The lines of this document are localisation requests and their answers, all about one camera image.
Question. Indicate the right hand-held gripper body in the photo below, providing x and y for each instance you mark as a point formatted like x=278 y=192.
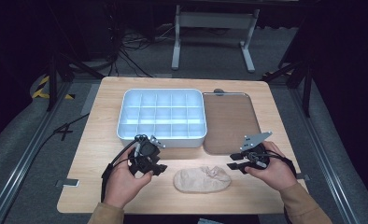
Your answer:
x=256 y=155

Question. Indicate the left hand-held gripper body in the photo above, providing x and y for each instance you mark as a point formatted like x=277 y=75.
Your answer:
x=146 y=151

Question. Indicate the white compartment box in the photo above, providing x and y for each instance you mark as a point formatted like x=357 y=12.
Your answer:
x=163 y=115

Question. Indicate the person's right hand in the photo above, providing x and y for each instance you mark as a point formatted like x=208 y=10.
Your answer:
x=275 y=174

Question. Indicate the person's left hand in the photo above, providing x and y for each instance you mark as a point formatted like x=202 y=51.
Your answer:
x=123 y=183

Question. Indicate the grey tape piece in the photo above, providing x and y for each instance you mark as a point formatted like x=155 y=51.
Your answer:
x=67 y=183
x=303 y=176

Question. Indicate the black metal stand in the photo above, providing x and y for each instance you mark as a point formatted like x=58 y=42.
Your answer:
x=306 y=84
x=53 y=81

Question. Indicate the yellow black floor tape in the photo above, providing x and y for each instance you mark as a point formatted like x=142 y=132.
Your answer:
x=42 y=90

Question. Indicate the aluminium rail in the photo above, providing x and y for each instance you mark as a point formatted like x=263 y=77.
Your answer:
x=23 y=161
x=325 y=158

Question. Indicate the white metal table frame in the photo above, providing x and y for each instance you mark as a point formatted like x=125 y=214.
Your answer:
x=215 y=20

